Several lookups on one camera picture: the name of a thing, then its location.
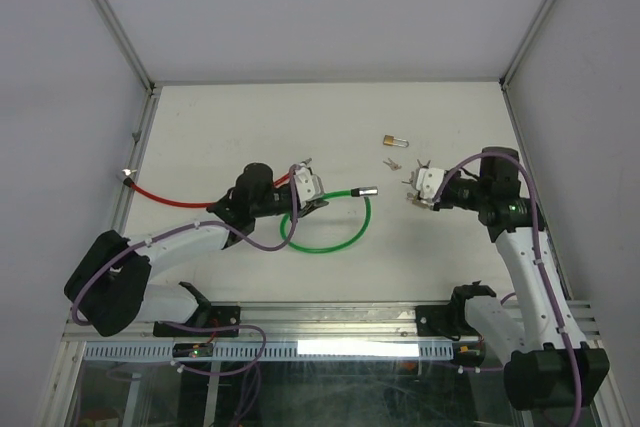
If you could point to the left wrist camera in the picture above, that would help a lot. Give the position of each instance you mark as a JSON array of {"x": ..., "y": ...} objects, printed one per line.
[{"x": 302, "y": 172}]

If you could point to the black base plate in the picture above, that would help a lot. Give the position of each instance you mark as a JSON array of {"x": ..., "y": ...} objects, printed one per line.
[
  {"x": 441, "y": 321},
  {"x": 220, "y": 322}
]

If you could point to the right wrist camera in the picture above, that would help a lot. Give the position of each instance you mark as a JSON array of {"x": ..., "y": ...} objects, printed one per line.
[{"x": 426, "y": 182}]

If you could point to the brass long-shackle padlock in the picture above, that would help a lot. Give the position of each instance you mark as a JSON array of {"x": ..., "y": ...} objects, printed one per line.
[{"x": 392, "y": 141}]

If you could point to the green cable lock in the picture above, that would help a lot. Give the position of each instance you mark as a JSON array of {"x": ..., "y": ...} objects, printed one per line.
[{"x": 346, "y": 223}]

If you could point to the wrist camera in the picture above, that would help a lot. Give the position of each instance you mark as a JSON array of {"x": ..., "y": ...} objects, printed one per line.
[
  {"x": 302, "y": 172},
  {"x": 426, "y": 182}
]

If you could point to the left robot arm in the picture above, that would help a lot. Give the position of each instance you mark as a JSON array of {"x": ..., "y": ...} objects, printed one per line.
[{"x": 111, "y": 287}]

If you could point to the aluminium front rail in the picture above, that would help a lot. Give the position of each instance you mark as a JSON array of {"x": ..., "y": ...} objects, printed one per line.
[{"x": 316, "y": 320}]

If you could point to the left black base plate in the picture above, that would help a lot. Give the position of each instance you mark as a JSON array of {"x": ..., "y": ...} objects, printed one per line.
[{"x": 220, "y": 322}]

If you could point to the white slotted cable duct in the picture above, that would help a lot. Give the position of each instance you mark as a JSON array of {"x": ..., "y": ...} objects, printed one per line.
[{"x": 245, "y": 351}]

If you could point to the silver keys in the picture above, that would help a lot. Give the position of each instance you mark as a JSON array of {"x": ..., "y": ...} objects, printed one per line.
[
  {"x": 392, "y": 165},
  {"x": 416, "y": 200}
]

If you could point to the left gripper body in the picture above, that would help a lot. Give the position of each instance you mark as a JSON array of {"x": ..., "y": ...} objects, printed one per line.
[{"x": 296, "y": 181}]

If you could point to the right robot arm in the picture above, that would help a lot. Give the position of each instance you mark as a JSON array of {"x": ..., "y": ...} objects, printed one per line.
[{"x": 547, "y": 362}]

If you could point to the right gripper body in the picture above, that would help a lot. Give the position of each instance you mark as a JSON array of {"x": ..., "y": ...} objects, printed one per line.
[{"x": 448, "y": 199}]

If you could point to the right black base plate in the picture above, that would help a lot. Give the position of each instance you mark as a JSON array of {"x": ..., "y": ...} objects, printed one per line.
[{"x": 441, "y": 321}]

